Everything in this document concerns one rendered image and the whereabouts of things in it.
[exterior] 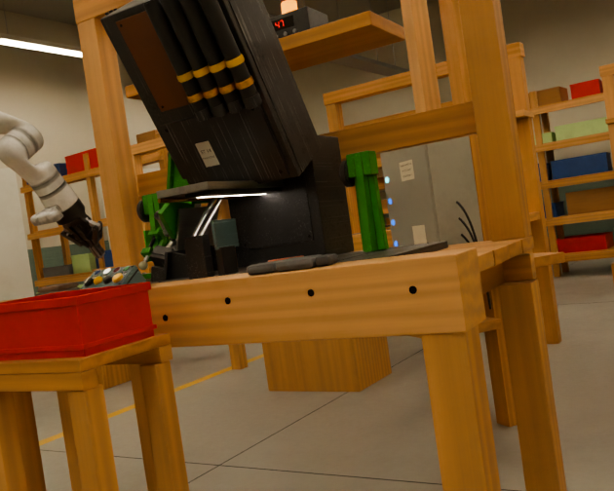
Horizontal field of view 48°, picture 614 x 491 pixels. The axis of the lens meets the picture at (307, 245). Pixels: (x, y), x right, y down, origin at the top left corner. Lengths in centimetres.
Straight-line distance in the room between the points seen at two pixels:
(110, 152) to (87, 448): 141
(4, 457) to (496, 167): 137
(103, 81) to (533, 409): 181
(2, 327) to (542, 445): 138
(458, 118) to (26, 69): 928
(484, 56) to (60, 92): 960
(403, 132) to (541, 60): 990
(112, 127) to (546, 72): 983
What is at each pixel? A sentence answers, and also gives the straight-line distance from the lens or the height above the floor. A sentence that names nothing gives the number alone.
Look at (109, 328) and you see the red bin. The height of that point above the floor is 84.
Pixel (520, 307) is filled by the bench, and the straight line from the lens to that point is 193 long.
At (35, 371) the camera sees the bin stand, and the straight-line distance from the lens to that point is 150.
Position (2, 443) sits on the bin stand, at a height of 63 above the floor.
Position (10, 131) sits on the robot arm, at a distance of 170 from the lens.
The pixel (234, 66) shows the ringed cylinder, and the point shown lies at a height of 137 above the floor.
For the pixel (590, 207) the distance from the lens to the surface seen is 859.
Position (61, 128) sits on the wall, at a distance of 1100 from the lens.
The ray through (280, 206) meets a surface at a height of 106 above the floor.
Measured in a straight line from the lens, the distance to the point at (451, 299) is 133.
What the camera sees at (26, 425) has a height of 58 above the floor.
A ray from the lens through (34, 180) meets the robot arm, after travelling 167.
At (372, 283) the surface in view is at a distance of 138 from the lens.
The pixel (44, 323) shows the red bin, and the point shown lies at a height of 87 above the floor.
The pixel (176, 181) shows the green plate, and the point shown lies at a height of 117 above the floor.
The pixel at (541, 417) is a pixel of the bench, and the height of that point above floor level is 40.
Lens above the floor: 99
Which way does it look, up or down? 1 degrees down
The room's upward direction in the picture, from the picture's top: 8 degrees counter-clockwise
